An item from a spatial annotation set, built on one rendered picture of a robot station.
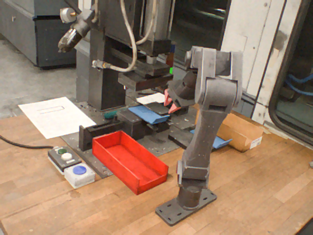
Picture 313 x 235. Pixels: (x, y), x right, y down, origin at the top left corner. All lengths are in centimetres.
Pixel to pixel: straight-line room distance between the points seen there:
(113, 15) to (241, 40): 71
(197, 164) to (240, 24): 96
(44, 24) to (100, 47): 294
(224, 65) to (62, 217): 56
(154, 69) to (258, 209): 55
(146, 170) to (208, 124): 37
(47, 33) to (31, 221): 350
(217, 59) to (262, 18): 86
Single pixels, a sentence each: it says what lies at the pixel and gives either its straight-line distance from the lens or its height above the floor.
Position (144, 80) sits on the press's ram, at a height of 114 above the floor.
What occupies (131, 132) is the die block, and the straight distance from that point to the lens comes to 116.
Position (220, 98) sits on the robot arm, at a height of 127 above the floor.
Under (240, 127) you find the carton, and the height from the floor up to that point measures 93.
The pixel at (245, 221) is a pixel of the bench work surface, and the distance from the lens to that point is 96.
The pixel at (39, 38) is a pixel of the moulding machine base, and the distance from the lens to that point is 422.
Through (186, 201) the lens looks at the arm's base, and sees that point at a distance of 90.
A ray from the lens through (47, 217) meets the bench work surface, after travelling 89.
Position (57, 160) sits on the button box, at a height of 93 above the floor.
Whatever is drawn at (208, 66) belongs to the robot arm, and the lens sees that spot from 70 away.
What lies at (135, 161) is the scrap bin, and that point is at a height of 91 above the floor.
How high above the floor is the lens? 153
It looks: 27 degrees down
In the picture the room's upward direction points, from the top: 8 degrees clockwise
